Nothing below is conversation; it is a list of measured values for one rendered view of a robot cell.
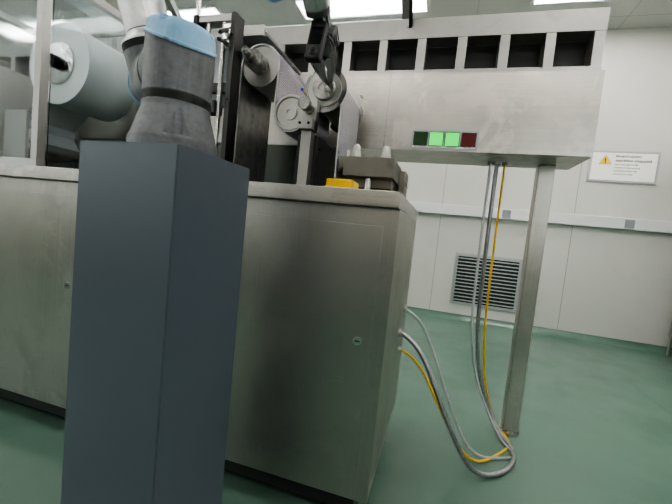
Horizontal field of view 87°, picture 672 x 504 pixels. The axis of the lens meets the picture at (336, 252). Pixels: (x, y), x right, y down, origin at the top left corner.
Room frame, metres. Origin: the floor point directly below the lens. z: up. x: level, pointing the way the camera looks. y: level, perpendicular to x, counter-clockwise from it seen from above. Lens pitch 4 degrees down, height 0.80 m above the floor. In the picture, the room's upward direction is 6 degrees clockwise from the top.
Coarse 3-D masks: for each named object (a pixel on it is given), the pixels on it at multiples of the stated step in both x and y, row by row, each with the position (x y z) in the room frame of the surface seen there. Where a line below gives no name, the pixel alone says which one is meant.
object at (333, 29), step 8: (328, 8) 1.02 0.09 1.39; (312, 16) 1.02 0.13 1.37; (320, 16) 1.02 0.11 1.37; (328, 16) 1.07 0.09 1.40; (328, 24) 1.08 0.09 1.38; (328, 32) 1.07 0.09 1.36; (336, 32) 1.10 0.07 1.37; (328, 40) 1.06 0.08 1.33; (336, 40) 1.11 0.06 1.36; (328, 48) 1.08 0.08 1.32; (328, 56) 1.10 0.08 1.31
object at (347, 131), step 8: (344, 112) 1.23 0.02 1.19; (344, 120) 1.24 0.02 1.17; (352, 120) 1.34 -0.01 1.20; (344, 128) 1.25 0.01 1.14; (352, 128) 1.35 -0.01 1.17; (344, 136) 1.26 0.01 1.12; (352, 136) 1.36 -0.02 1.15; (344, 144) 1.27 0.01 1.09; (352, 144) 1.37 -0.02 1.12; (336, 152) 1.20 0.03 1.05; (344, 152) 1.28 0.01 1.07; (336, 160) 1.20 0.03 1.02
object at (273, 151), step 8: (272, 152) 1.63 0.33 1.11; (280, 152) 1.62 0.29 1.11; (288, 152) 1.61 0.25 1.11; (296, 152) 1.59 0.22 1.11; (272, 160) 1.63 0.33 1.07; (280, 160) 1.61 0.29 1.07; (288, 160) 1.60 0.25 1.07; (272, 168) 1.62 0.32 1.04; (280, 168) 1.61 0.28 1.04; (288, 168) 1.60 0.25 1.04; (272, 176) 1.62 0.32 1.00; (280, 176) 1.61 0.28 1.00; (288, 176) 1.60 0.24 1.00
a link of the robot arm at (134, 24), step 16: (128, 0) 0.70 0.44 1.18; (144, 0) 0.71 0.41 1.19; (160, 0) 0.73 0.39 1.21; (128, 16) 0.71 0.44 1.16; (144, 16) 0.71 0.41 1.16; (128, 32) 0.72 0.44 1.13; (144, 32) 0.70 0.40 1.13; (128, 48) 0.71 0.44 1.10; (128, 64) 0.72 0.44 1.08; (128, 80) 0.77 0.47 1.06
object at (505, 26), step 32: (288, 32) 1.62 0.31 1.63; (352, 32) 1.54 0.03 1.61; (384, 32) 1.50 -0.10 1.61; (416, 32) 1.47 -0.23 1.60; (448, 32) 1.44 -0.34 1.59; (480, 32) 1.40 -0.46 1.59; (512, 32) 1.37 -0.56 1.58; (544, 32) 1.34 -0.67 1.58; (576, 32) 1.32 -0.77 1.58; (352, 64) 1.58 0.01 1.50; (384, 64) 1.50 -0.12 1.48; (416, 64) 1.47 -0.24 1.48; (448, 64) 1.50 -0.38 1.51; (480, 64) 1.47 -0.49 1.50; (512, 64) 1.44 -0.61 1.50; (544, 64) 1.34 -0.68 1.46; (576, 64) 1.38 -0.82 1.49
